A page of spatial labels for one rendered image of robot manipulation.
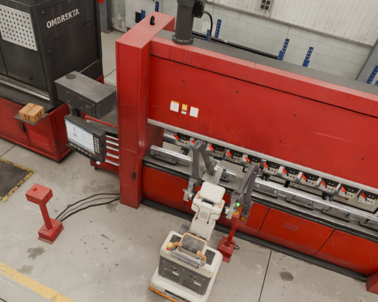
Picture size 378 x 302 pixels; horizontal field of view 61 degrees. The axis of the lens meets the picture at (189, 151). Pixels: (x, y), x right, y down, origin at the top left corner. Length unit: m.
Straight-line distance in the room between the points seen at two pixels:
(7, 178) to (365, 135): 4.35
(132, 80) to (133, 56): 0.24
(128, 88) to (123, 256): 1.99
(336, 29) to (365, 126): 4.30
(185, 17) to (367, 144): 1.97
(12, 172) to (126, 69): 2.65
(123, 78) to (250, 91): 1.18
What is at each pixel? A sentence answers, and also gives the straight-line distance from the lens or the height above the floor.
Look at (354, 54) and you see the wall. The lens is 7.46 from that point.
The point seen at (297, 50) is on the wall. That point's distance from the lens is 7.46.
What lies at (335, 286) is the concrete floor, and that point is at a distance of 4.53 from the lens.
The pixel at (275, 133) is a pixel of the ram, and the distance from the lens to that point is 3.22.
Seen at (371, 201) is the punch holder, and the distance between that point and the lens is 3.80.
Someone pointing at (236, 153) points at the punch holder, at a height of 1.30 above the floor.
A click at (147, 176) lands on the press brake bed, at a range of 4.00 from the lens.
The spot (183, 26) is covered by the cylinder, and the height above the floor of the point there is 2.46.
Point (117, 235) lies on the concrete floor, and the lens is 4.21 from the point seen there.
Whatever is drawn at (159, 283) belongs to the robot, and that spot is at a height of 0.27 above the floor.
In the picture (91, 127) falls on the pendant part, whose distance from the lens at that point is 3.11.
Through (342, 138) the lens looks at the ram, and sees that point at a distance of 3.23.
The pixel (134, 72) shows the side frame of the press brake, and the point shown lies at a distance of 3.04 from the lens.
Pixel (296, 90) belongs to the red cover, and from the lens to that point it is 2.94.
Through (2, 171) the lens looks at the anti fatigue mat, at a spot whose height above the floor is 0.01.
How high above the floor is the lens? 3.57
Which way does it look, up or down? 43 degrees down
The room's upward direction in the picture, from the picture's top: 10 degrees clockwise
